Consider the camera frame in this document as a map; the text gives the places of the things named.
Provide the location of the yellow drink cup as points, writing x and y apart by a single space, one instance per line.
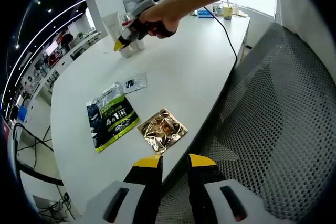
228 12

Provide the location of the background display screen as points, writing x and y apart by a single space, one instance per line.
51 47

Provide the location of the blue box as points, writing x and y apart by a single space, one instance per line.
204 14

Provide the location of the grey mesh office chair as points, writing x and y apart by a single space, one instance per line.
275 129

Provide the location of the white skincare tube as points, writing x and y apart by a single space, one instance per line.
111 24

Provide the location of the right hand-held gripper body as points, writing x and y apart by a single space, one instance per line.
141 2

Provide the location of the blue bin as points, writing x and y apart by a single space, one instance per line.
22 113

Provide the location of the person's white shirt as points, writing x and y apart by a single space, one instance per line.
302 3

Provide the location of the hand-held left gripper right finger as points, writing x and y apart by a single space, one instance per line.
204 195

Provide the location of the gold foil skincare sachet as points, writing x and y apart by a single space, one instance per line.
162 129

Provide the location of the small clear skincare sachet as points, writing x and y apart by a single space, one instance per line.
132 83

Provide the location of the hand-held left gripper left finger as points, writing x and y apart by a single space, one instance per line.
144 195

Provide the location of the small white bottle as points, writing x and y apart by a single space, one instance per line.
217 11

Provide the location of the green black skincare sachet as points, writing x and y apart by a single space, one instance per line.
113 119

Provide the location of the person's right hand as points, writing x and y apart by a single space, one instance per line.
162 16

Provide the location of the long white office counter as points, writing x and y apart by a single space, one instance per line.
78 45

